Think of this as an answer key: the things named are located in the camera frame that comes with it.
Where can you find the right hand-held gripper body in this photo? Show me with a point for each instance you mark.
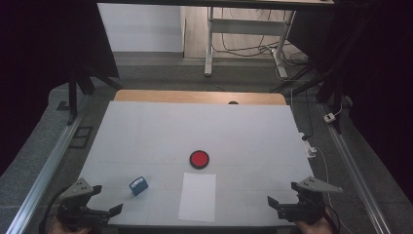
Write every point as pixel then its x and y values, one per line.
pixel 311 186

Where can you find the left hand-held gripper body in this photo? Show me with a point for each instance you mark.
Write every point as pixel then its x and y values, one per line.
pixel 76 190

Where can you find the blue stamp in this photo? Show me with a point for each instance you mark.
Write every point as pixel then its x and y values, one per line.
pixel 139 186

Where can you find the red ink pad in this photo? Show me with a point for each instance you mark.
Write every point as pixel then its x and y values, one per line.
pixel 199 159

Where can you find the person's left hand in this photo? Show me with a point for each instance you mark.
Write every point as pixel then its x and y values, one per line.
pixel 65 230

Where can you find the person's right hand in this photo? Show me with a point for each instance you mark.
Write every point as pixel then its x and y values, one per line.
pixel 315 229

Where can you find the white power strip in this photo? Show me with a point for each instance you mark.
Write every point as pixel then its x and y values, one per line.
pixel 308 148

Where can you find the white adapter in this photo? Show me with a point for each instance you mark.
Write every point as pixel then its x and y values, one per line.
pixel 329 117

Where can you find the white paper sheet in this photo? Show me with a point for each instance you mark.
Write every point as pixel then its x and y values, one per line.
pixel 197 198

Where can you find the black stand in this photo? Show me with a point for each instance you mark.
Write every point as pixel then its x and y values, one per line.
pixel 72 97
pixel 331 87

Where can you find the white table cover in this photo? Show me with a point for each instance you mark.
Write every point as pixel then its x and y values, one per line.
pixel 195 126

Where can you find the black curtain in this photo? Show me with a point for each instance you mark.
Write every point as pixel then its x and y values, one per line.
pixel 376 81
pixel 39 65

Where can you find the wooden table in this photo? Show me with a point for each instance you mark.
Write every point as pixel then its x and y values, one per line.
pixel 195 97

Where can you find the white-legged desk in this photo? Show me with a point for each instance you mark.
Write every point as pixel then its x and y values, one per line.
pixel 246 26

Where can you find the aluminium rail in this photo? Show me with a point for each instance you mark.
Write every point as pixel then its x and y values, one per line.
pixel 45 172
pixel 357 172

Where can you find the black floor frame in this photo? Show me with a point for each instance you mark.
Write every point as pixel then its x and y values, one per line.
pixel 72 138

